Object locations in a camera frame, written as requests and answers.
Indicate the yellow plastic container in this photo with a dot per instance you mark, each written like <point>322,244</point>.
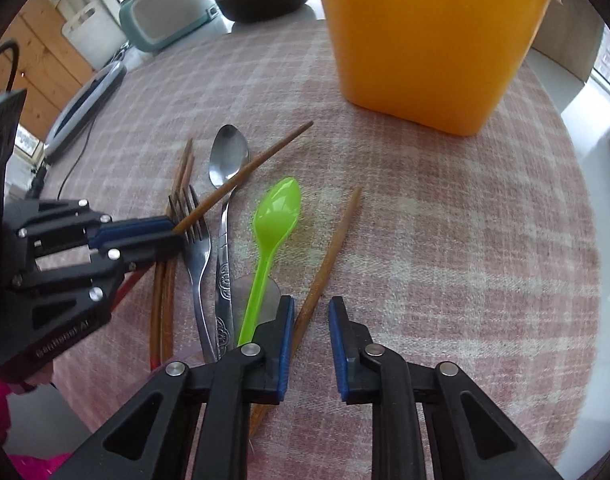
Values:
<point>425,50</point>

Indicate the metal spoon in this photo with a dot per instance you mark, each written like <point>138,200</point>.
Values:
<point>229,155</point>

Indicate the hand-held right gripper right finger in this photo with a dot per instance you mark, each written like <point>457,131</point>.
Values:
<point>337,352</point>

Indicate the pink plaid cloth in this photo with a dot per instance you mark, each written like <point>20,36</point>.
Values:
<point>435,260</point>

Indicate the white cutting board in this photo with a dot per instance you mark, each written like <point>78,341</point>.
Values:
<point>95,35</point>

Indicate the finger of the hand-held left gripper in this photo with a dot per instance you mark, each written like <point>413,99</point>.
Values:
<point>150,252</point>
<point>135,230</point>

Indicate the green plastic spoon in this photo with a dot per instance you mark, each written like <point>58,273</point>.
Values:
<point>277,210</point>

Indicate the wooden wall panel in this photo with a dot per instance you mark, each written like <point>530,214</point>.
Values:
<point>35,60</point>

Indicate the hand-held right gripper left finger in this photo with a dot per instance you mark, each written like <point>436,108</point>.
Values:
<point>285,347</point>

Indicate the metal fork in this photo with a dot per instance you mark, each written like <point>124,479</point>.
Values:
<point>197,260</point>

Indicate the teal and white cooker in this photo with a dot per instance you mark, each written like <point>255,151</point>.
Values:
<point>160,15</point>

